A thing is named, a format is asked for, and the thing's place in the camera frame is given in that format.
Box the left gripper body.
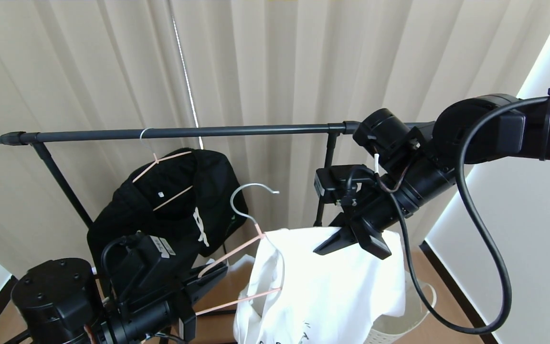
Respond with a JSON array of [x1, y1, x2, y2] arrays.
[[98, 289, 197, 344]]

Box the black shorts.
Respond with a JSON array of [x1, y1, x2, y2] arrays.
[[86, 148, 250, 287]]

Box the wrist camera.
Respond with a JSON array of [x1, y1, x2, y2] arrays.
[[106, 233, 178, 306], [314, 165, 377, 209]]

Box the pink clothes hanger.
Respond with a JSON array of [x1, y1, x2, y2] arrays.
[[195, 183, 283, 316], [132, 128, 194, 212]]

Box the black clothes rack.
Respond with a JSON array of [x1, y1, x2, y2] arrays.
[[0, 121, 436, 344]]

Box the white printed garment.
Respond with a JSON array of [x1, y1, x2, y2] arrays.
[[233, 227, 407, 344]]

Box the beige curtain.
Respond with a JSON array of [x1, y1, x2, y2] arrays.
[[0, 0, 550, 278]]

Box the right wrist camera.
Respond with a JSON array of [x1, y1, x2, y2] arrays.
[[314, 165, 377, 209]]

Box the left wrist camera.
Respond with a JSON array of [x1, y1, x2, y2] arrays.
[[106, 233, 178, 306]]

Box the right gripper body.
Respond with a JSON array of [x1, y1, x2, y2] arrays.
[[335, 158, 458, 261]]

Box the white laundry basket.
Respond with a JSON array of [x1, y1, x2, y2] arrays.
[[367, 270, 438, 344]]

